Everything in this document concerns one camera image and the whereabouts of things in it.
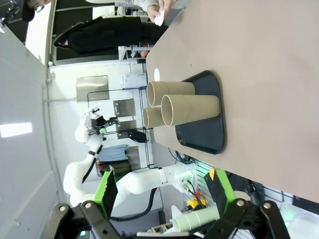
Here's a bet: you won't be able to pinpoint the person in black clothes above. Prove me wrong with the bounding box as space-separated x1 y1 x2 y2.
53 16 167 56

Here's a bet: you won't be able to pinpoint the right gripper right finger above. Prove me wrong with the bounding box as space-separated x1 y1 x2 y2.
204 169 291 239

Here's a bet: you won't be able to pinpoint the blue-grey folded cloth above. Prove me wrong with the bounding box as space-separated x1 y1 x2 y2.
98 145 130 162

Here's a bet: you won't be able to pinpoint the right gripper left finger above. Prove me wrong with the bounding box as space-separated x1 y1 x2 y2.
42 169 120 239

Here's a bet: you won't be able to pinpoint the black wire rack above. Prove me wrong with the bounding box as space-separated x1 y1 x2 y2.
87 87 155 170

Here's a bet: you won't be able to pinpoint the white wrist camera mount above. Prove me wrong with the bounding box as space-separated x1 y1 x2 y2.
84 107 101 120

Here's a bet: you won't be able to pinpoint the tan tumbler cup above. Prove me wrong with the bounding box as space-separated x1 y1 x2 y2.
143 106 165 129
147 81 195 107
161 94 220 127

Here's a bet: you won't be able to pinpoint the yellow emergency stop box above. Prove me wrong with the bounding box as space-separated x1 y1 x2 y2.
187 198 207 210

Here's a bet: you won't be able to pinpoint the black bag on rack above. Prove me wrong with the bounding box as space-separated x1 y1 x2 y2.
129 131 148 143

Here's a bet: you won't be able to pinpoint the black plastic serving tray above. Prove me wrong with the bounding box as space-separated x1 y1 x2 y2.
175 70 228 155

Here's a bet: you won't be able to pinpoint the small metal wall panel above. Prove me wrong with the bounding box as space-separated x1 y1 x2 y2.
116 120 137 139
113 98 136 117

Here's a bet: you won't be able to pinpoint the large metal wall panel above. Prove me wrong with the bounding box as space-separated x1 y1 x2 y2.
76 75 110 103

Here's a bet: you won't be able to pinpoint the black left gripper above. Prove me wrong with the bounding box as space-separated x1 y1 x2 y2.
90 115 121 134

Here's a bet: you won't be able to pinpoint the person in grey sweatshirt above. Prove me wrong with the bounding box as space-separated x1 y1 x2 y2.
87 0 187 10

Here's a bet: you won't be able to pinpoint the person's left hand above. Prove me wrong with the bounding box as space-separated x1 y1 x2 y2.
147 0 166 24

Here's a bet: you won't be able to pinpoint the thin cable bundle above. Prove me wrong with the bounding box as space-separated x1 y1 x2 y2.
174 149 195 165

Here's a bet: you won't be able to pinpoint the ceiling light panel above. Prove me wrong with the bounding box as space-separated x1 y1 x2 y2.
0 122 33 138

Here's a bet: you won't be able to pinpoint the thick black cable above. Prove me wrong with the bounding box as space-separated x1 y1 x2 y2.
109 188 160 221

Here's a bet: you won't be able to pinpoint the person's left forearm grey sleeve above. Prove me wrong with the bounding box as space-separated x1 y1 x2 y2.
129 0 160 10

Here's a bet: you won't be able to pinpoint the person with glasses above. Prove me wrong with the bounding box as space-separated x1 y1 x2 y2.
21 0 52 23

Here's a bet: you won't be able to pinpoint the pale green stacked cups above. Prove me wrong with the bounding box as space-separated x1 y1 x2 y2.
172 207 221 234

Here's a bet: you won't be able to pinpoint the dark green cloth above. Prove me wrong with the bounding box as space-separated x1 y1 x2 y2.
101 161 132 179

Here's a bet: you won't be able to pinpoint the white box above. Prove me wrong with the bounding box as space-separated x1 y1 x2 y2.
122 73 148 90

